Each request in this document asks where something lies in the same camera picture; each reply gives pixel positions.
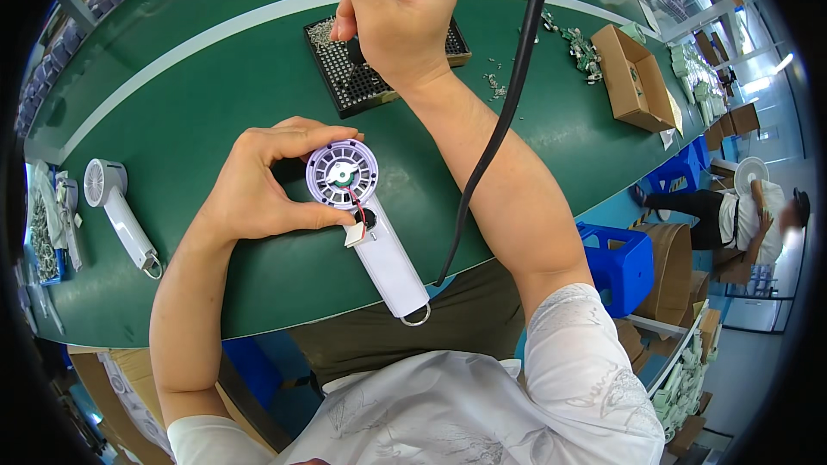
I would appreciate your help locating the white square foam pad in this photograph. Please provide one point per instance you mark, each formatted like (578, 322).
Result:
(356, 235)

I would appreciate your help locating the open cardboard box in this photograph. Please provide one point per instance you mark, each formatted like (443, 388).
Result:
(636, 81)

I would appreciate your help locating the white fan housing parts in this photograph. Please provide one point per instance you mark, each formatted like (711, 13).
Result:
(68, 219)

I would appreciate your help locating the pile of green circuit boards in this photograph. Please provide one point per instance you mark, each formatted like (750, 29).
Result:
(581, 51)

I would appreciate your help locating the rack of pale fan shells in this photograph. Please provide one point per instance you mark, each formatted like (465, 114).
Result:
(685, 381)

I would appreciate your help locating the scattered small metal parts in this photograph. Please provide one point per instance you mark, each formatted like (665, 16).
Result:
(496, 85)

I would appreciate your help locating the person's legs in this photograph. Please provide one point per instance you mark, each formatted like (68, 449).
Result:
(413, 329)

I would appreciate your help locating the white handheld fan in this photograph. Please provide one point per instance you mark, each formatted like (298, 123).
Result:
(119, 213)
(387, 258)

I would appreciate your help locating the closed white handheld fan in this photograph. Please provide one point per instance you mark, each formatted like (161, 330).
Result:
(119, 213)

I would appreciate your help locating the blue plastic stool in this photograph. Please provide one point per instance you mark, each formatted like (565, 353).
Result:
(678, 168)
(620, 265)

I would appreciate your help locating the brown cardboard drum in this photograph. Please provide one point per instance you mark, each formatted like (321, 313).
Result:
(672, 278)

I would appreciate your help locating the cardboard cartons of fan parts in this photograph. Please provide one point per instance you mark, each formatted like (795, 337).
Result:
(129, 394)

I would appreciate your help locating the person's body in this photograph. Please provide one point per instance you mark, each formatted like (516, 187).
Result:
(465, 400)

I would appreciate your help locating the stack of brown cartons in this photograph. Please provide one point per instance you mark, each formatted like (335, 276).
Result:
(733, 123)

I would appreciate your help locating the blue tray of parts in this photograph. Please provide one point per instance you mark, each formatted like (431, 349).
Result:
(44, 239)

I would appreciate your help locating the white round fan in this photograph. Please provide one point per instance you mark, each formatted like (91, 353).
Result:
(751, 173)

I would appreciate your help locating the black perforated screw tray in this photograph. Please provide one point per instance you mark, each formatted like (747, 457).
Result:
(349, 87)

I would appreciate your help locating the shelf of purple bins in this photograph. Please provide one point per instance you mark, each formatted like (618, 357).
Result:
(97, 0)

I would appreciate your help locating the person's right hand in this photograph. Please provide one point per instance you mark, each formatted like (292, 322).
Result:
(400, 32)

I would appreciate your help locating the pile of silver screws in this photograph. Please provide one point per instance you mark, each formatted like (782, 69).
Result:
(321, 32)

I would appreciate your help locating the person's left hand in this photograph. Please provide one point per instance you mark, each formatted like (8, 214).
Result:
(252, 187)

